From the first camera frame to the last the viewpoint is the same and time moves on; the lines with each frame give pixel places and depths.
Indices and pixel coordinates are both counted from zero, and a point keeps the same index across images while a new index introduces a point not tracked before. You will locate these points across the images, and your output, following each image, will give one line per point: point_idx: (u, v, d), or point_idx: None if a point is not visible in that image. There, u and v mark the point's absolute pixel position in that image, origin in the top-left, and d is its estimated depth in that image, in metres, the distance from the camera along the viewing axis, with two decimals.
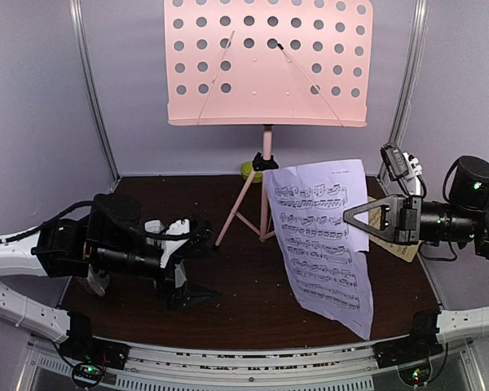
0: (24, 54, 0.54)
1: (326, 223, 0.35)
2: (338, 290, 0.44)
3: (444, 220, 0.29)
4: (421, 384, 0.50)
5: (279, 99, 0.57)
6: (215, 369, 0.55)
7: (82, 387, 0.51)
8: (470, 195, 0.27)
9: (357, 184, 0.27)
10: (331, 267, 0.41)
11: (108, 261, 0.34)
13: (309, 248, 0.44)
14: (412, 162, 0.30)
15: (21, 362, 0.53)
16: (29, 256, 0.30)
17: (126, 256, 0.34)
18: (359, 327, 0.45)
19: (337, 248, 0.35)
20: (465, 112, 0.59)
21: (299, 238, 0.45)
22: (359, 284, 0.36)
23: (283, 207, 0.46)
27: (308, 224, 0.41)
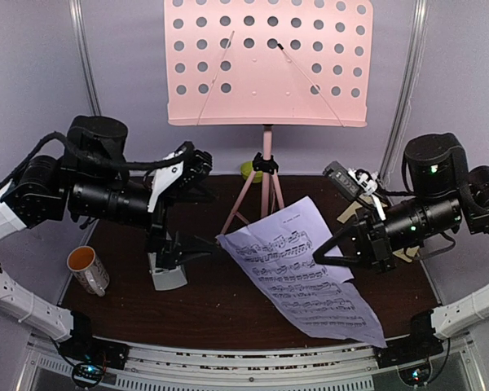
0: (23, 54, 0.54)
1: (301, 267, 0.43)
2: (338, 318, 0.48)
3: (417, 218, 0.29)
4: (421, 384, 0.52)
5: (279, 99, 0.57)
6: (216, 369, 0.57)
7: (83, 387, 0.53)
8: (433, 178, 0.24)
9: (313, 221, 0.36)
10: (323, 300, 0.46)
11: (90, 205, 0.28)
13: (296, 293, 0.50)
14: (362, 179, 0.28)
15: (22, 362, 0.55)
16: None
17: (107, 196, 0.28)
18: (374, 339, 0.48)
19: (323, 283, 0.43)
20: (466, 112, 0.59)
21: (282, 286, 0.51)
22: (356, 306, 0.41)
23: (254, 264, 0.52)
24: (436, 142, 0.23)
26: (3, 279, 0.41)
27: (285, 273, 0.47)
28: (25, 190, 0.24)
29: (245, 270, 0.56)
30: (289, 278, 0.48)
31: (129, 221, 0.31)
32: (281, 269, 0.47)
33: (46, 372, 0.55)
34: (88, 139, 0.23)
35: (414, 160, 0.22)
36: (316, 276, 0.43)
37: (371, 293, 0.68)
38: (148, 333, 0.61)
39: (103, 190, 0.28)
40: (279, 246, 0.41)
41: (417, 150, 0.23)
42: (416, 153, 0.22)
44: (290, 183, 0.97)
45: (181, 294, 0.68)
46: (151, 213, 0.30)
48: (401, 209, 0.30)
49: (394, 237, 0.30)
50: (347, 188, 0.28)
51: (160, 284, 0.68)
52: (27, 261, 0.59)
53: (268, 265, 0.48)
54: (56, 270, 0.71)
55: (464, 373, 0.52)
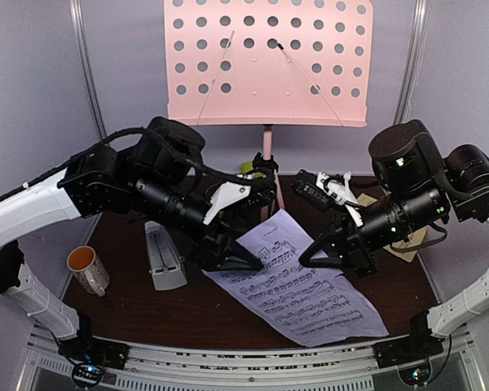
0: (23, 54, 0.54)
1: (291, 273, 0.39)
2: (332, 314, 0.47)
3: (394, 215, 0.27)
4: (421, 384, 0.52)
5: (279, 99, 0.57)
6: (216, 369, 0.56)
7: (83, 387, 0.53)
8: (400, 173, 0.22)
9: (292, 231, 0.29)
10: (315, 301, 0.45)
11: (147, 204, 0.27)
13: (287, 300, 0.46)
14: (331, 191, 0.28)
15: (22, 362, 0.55)
16: (55, 193, 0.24)
17: (168, 199, 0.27)
18: (373, 329, 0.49)
19: (314, 284, 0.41)
20: (466, 112, 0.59)
21: (272, 298, 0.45)
22: (350, 299, 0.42)
23: (238, 284, 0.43)
24: (398, 137, 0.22)
26: (25, 272, 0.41)
27: (275, 284, 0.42)
28: (93, 178, 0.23)
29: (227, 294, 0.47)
30: (281, 288, 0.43)
31: (179, 228, 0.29)
32: (270, 281, 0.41)
33: (46, 372, 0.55)
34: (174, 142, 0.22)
35: (377, 157, 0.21)
36: (310, 278, 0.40)
37: (371, 293, 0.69)
38: (149, 333, 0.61)
39: (165, 192, 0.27)
40: (263, 259, 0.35)
41: (377, 147, 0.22)
42: (379, 150, 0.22)
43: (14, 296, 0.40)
44: (290, 183, 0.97)
45: (181, 294, 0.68)
46: (205, 226, 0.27)
48: (378, 208, 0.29)
49: (374, 237, 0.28)
50: (318, 200, 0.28)
51: (160, 284, 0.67)
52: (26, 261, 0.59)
53: (255, 281, 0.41)
54: (55, 270, 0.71)
55: (465, 373, 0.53)
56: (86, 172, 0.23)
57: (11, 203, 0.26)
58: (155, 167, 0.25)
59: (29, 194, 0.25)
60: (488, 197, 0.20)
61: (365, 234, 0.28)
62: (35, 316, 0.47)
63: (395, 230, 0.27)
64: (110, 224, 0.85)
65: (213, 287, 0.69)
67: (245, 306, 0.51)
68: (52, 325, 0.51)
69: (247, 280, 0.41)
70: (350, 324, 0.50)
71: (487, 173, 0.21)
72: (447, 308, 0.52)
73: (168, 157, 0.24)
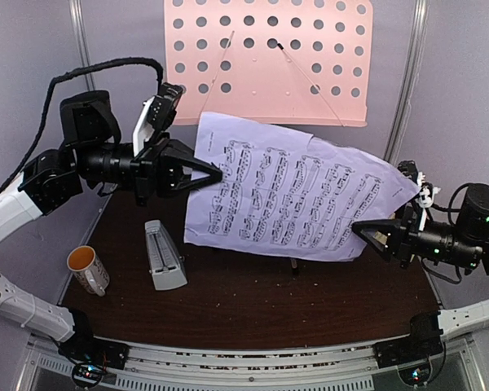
0: (22, 55, 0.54)
1: (266, 175, 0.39)
2: (350, 198, 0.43)
3: (445, 242, 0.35)
4: (421, 384, 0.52)
5: (279, 99, 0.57)
6: (216, 369, 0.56)
7: (83, 387, 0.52)
8: (477, 225, 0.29)
9: (222, 125, 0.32)
10: (318, 192, 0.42)
11: (92, 171, 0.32)
13: (290, 210, 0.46)
14: (425, 194, 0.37)
15: (22, 362, 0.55)
16: (18, 196, 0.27)
17: (103, 159, 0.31)
18: (391, 197, 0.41)
19: (297, 173, 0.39)
20: (466, 112, 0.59)
21: (275, 217, 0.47)
22: (344, 162, 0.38)
23: (238, 222, 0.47)
24: None
26: (3, 282, 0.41)
27: (262, 201, 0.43)
28: (46, 176, 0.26)
29: (234, 241, 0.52)
30: (271, 204, 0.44)
31: (125, 184, 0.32)
32: (257, 198, 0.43)
33: (46, 371, 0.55)
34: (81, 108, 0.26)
35: (476, 205, 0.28)
36: (289, 169, 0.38)
37: (371, 292, 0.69)
38: (148, 333, 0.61)
39: (99, 155, 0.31)
40: (228, 177, 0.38)
41: (473, 199, 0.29)
42: (477, 200, 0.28)
43: (0, 307, 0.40)
44: None
45: (182, 294, 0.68)
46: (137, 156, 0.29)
48: (438, 229, 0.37)
49: (421, 244, 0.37)
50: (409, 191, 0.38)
51: (160, 284, 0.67)
52: (26, 261, 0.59)
53: (244, 208, 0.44)
54: (56, 270, 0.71)
55: (464, 373, 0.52)
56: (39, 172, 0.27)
57: None
58: (83, 138, 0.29)
59: None
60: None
61: (418, 239, 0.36)
62: (28, 324, 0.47)
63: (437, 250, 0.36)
64: (110, 224, 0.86)
65: (213, 286, 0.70)
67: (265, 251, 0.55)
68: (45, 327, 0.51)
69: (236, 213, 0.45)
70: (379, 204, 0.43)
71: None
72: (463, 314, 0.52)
73: (86, 125, 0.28)
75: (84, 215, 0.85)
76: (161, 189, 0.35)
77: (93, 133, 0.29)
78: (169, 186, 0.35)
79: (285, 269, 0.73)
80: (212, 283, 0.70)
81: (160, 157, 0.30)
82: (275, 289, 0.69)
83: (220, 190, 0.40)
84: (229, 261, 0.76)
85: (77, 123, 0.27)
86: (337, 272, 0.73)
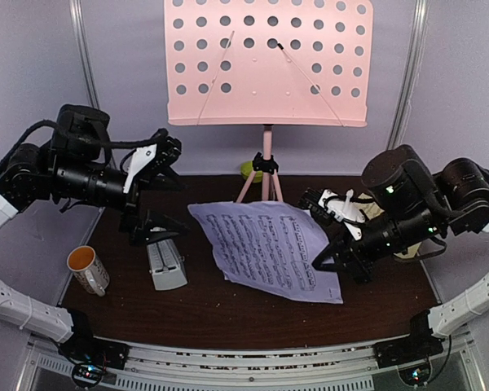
0: (22, 57, 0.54)
1: (235, 230, 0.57)
2: (289, 238, 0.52)
3: (389, 231, 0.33)
4: (421, 384, 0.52)
5: (279, 99, 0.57)
6: (216, 369, 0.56)
7: (83, 387, 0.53)
8: (397, 196, 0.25)
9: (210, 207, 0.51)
10: (264, 234, 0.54)
11: (72, 188, 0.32)
13: (264, 254, 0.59)
14: (328, 208, 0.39)
15: (22, 362, 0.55)
16: None
17: (88, 178, 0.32)
18: (310, 243, 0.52)
19: (246, 220, 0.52)
20: (466, 112, 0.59)
21: (258, 261, 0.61)
22: (266, 214, 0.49)
23: (232, 257, 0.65)
24: (391, 162, 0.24)
26: None
27: (241, 243, 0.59)
28: (15, 171, 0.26)
29: (240, 280, 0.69)
30: (248, 251, 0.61)
31: (106, 203, 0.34)
32: (239, 248, 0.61)
33: (46, 372, 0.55)
34: (82, 121, 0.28)
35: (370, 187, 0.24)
36: (242, 217, 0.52)
37: (371, 292, 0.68)
38: (149, 333, 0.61)
39: (84, 173, 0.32)
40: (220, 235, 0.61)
41: (367, 173, 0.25)
42: (373, 175, 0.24)
43: None
44: (290, 183, 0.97)
45: (182, 294, 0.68)
46: (126, 194, 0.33)
48: (379, 223, 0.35)
49: (372, 248, 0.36)
50: (320, 213, 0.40)
51: (160, 283, 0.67)
52: (26, 261, 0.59)
53: (236, 255, 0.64)
54: (55, 270, 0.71)
55: (464, 373, 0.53)
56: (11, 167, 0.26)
57: None
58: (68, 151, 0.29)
59: None
60: (476, 213, 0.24)
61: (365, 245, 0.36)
62: (26, 327, 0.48)
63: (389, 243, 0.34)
64: (110, 225, 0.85)
65: (213, 286, 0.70)
67: (256, 283, 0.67)
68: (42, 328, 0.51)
69: (232, 256, 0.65)
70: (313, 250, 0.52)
71: (477, 191, 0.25)
72: (448, 308, 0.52)
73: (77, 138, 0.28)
75: (84, 215, 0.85)
76: (135, 239, 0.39)
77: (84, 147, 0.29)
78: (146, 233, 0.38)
79: None
80: (212, 283, 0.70)
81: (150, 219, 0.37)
82: None
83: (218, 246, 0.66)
84: None
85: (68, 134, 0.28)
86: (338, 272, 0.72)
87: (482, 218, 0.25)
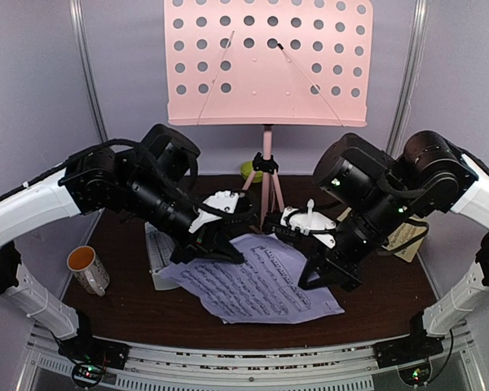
0: (21, 56, 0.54)
1: (213, 279, 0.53)
2: (266, 266, 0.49)
3: (360, 231, 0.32)
4: (421, 384, 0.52)
5: (279, 99, 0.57)
6: (216, 369, 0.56)
7: (83, 387, 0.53)
8: (346, 186, 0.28)
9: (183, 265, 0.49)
10: (243, 273, 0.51)
11: (141, 204, 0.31)
13: (250, 290, 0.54)
14: (293, 224, 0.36)
15: (22, 361, 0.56)
16: (58, 191, 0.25)
17: (160, 202, 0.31)
18: (287, 265, 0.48)
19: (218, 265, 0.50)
20: (466, 112, 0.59)
21: (248, 297, 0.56)
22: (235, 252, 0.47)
23: (221, 305, 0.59)
24: (334, 157, 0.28)
26: (23, 272, 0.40)
27: (226, 291, 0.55)
28: (94, 175, 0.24)
29: (240, 320, 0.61)
30: (231, 290, 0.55)
31: (166, 226, 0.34)
32: (223, 291, 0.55)
33: (46, 372, 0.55)
34: (177, 150, 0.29)
35: (319, 181, 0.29)
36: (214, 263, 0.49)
37: (371, 292, 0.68)
38: (149, 333, 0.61)
39: (157, 195, 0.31)
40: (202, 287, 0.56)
41: (319, 170, 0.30)
42: (322, 173, 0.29)
43: (15, 296, 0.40)
44: (290, 183, 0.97)
45: (181, 294, 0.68)
46: (191, 233, 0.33)
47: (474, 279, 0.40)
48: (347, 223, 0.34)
49: (350, 250, 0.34)
50: (286, 232, 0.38)
51: (160, 283, 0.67)
52: (26, 261, 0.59)
53: (224, 297, 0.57)
54: (55, 270, 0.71)
55: (464, 373, 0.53)
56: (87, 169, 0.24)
57: (10, 203, 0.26)
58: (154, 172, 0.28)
59: (31, 192, 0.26)
60: (438, 186, 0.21)
61: (343, 249, 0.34)
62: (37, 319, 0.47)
63: (366, 241, 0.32)
64: (109, 225, 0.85)
65: None
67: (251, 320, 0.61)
68: (50, 324, 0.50)
69: (220, 300, 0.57)
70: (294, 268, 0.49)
71: (438, 163, 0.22)
72: (438, 309, 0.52)
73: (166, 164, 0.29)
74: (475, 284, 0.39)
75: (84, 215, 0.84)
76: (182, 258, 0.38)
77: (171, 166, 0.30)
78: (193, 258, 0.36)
79: None
80: None
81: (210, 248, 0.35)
82: None
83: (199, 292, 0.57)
84: None
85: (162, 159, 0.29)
86: None
87: (452, 192, 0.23)
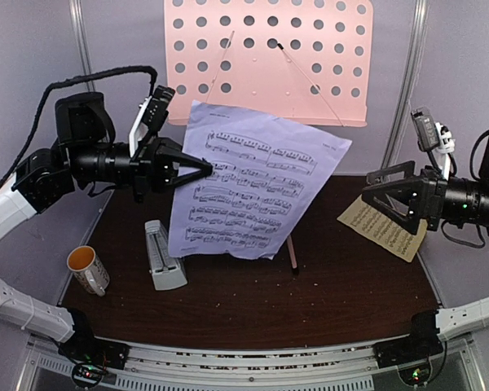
0: (20, 54, 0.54)
1: (215, 225, 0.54)
2: (246, 173, 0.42)
3: (472, 201, 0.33)
4: (421, 384, 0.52)
5: (279, 99, 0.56)
6: (216, 369, 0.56)
7: (83, 387, 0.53)
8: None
9: (174, 229, 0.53)
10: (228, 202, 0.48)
11: (88, 170, 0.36)
13: (252, 204, 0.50)
14: (444, 136, 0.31)
15: (22, 362, 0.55)
16: (12, 196, 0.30)
17: (97, 159, 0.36)
18: (259, 152, 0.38)
19: (203, 211, 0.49)
20: (466, 112, 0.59)
21: (260, 209, 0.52)
22: (200, 191, 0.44)
23: (247, 235, 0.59)
24: None
26: (2, 285, 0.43)
27: (237, 219, 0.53)
28: (40, 173, 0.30)
29: (279, 240, 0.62)
30: (242, 220, 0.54)
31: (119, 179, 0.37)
32: (235, 220, 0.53)
33: (46, 371, 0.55)
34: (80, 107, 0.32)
35: None
36: (196, 209, 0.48)
37: (371, 292, 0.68)
38: (149, 333, 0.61)
39: (94, 155, 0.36)
40: (218, 234, 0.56)
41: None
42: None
43: None
44: None
45: (182, 294, 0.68)
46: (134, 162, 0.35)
47: None
48: (460, 186, 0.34)
49: (446, 204, 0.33)
50: (427, 138, 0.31)
51: (161, 283, 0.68)
52: (26, 261, 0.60)
53: (241, 226, 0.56)
54: (55, 270, 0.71)
55: (464, 373, 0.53)
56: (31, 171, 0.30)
57: None
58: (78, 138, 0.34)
59: None
60: None
61: (447, 199, 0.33)
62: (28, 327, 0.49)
63: (463, 208, 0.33)
64: (110, 225, 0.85)
65: (213, 286, 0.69)
67: (285, 227, 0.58)
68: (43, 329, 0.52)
69: (240, 235, 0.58)
70: (281, 132, 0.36)
71: None
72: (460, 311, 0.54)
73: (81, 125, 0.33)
74: None
75: (83, 215, 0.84)
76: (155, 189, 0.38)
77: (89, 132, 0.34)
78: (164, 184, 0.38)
79: (284, 270, 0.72)
80: (212, 283, 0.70)
81: (156, 155, 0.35)
82: (275, 290, 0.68)
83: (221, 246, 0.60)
84: (228, 260, 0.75)
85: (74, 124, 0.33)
86: (338, 272, 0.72)
87: None
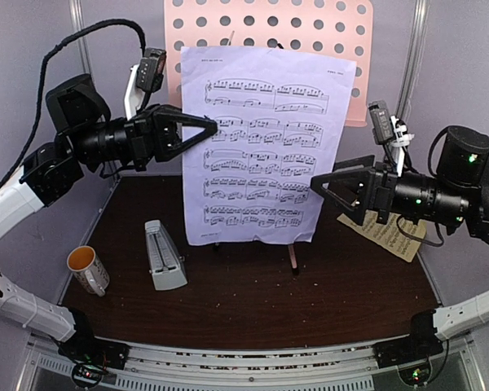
0: (21, 55, 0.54)
1: (235, 199, 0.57)
2: (254, 129, 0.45)
3: (426, 197, 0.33)
4: (421, 384, 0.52)
5: None
6: (216, 369, 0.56)
7: (83, 387, 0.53)
8: (462, 164, 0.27)
9: (191, 213, 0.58)
10: (240, 170, 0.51)
11: (92, 152, 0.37)
13: (267, 168, 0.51)
14: (398, 129, 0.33)
15: (22, 362, 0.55)
16: (19, 189, 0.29)
17: (97, 138, 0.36)
18: (260, 95, 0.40)
19: (217, 186, 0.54)
20: (466, 111, 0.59)
21: (280, 174, 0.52)
22: (211, 163, 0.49)
23: (271, 209, 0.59)
24: (482, 140, 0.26)
26: (5, 282, 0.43)
27: (257, 191, 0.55)
28: (48, 166, 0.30)
29: (313, 213, 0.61)
30: (264, 191, 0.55)
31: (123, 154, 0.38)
32: (255, 191, 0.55)
33: (46, 371, 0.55)
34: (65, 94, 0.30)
35: (457, 141, 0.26)
36: (211, 184, 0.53)
37: (371, 292, 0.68)
38: (149, 333, 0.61)
39: (93, 135, 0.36)
40: (240, 210, 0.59)
41: (465, 134, 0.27)
42: (461, 137, 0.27)
43: (2, 306, 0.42)
44: None
45: (182, 294, 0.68)
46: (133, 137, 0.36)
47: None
48: (418, 182, 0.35)
49: (399, 199, 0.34)
50: (382, 130, 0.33)
51: (160, 284, 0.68)
52: (26, 261, 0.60)
53: (264, 199, 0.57)
54: (55, 270, 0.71)
55: (465, 373, 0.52)
56: (40, 164, 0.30)
57: None
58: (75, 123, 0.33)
59: None
60: None
61: (398, 194, 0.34)
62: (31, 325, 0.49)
63: (417, 204, 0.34)
64: (110, 225, 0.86)
65: (213, 286, 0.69)
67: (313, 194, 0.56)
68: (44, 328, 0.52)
69: (264, 210, 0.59)
70: (280, 65, 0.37)
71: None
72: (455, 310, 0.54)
73: (73, 108, 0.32)
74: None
75: (84, 215, 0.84)
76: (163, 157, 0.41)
77: (82, 115, 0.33)
78: (169, 148, 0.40)
79: (284, 270, 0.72)
80: (212, 283, 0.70)
81: (152, 116, 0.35)
82: (275, 290, 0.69)
83: (244, 224, 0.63)
84: (228, 261, 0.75)
85: (66, 110, 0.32)
86: (338, 271, 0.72)
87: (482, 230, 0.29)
